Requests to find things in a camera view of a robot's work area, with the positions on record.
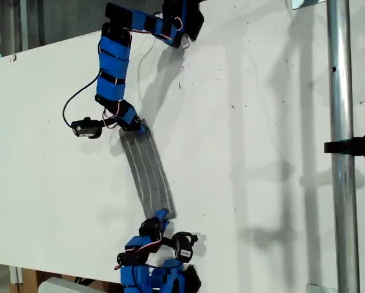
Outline grey striped towel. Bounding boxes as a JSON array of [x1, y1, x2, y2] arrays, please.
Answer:
[[118, 126, 179, 221]]

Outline wooden table leg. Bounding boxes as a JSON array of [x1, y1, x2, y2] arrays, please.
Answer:
[[17, 267, 40, 293]]

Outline red white arm wire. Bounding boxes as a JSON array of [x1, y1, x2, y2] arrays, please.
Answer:
[[114, 237, 164, 271], [101, 101, 124, 129]]

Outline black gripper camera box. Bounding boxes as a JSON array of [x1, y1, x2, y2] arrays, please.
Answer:
[[171, 231, 199, 264], [70, 117, 103, 140]]

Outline black camera cable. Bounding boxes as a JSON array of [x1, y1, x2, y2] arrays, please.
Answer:
[[62, 76, 101, 128]]

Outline white bracket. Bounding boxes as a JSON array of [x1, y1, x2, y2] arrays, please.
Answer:
[[8, 266, 24, 285]]

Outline steel post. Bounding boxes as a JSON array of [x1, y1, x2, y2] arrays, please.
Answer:
[[325, 0, 362, 293]]

